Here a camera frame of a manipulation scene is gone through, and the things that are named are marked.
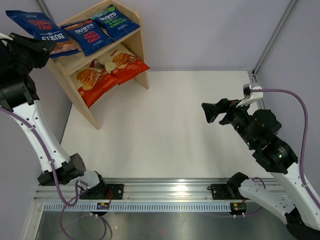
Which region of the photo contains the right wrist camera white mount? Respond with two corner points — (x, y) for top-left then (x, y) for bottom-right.
(236, 83), (263, 108)

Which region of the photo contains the Burts spicy sweet chilli bag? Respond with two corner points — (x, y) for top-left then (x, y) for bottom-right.
(60, 19), (114, 56)

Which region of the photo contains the white slotted cable duct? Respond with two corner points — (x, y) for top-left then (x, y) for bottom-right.
(43, 201), (232, 212)

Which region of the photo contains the Burts sea salt vinegar bag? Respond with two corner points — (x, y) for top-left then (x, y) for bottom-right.
(91, 4), (140, 42)

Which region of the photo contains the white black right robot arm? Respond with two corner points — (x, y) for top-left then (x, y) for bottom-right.
(201, 98), (320, 240)

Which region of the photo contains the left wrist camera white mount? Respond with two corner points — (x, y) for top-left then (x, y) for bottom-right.
(0, 33), (13, 42)

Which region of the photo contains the grey aluminium frame post left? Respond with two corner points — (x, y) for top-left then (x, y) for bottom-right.
(35, 0), (56, 23)

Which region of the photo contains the grey aluminium frame post right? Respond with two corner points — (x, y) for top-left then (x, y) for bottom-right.
(251, 0), (300, 78)

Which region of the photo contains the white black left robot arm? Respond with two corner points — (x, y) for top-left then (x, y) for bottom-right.
(0, 33), (111, 204)

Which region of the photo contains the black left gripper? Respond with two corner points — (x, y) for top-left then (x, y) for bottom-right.
(4, 32), (55, 74)

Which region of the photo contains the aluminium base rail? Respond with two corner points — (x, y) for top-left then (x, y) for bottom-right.
(33, 177), (286, 202)

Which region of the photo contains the light wooden two-tier shelf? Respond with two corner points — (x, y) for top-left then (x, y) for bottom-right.
(46, 0), (150, 131)

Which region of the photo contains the cassava chips bag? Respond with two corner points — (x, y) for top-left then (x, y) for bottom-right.
(70, 60), (120, 108)
(96, 43), (150, 86)

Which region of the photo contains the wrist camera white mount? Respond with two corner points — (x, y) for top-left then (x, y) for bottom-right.
(0, 33), (13, 42)
(236, 83), (263, 108)

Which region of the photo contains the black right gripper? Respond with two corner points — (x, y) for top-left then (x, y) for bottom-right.
(201, 97), (257, 148)

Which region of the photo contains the grey aluminium frame post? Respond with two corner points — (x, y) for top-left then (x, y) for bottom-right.
(251, 0), (300, 78)
(35, 0), (56, 23)

